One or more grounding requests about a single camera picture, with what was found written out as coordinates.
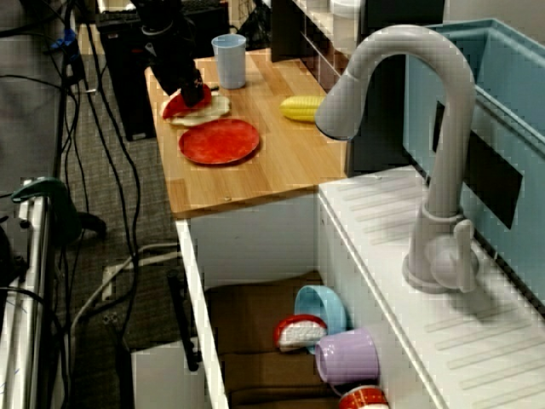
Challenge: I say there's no grey toy faucet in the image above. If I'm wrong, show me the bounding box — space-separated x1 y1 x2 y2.
313 23 481 295

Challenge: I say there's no teal plastic bin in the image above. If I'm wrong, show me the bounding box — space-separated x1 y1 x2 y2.
403 16 545 319

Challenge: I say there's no red round plate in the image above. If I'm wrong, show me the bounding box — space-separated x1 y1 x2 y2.
178 118 261 167

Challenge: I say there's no white cable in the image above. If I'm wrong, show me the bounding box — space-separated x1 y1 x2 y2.
69 242 180 346

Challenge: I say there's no blue cable connector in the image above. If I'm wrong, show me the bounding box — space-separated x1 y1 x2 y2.
49 26 80 51

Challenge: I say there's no white toy sink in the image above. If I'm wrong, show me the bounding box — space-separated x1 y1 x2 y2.
174 164 545 409

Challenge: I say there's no black hutch side panel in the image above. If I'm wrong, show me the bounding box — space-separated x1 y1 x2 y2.
270 0 307 61

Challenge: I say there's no purple plastic mug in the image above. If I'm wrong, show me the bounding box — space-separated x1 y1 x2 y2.
313 326 381 395

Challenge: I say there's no red toy chili pepper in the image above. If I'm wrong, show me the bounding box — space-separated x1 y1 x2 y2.
160 84 213 118

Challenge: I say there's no black computer tower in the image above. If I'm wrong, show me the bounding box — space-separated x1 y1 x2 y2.
96 6 231 141

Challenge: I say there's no black upright kitchen panel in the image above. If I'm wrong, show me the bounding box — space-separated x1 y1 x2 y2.
344 0 446 175

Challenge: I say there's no light blue plastic tumbler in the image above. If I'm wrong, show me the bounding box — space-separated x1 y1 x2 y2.
211 33 249 90

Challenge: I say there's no black cable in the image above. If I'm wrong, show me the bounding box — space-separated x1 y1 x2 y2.
83 20 144 409
54 0 84 184

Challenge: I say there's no light blue plastic bowl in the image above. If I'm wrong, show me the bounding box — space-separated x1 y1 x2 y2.
293 284 352 337

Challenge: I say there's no red tomato can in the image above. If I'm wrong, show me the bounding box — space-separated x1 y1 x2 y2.
338 385 391 409

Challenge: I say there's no yellow toy corn cob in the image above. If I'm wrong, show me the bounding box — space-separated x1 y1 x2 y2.
278 95 328 124

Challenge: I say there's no white aluminium frame rail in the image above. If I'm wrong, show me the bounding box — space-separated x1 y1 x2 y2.
0 178 55 409

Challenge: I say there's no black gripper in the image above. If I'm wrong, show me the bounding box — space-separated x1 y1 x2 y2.
152 58 212 107

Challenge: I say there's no red white toy food slice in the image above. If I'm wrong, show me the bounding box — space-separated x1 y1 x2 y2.
273 314 329 354

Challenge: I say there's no cream scalloped plate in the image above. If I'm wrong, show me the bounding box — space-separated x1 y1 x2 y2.
163 91 232 128

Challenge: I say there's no black rectangular bin label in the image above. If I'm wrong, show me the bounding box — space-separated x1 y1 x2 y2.
432 98 525 230

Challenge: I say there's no white pot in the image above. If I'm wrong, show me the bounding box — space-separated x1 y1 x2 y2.
330 0 363 43

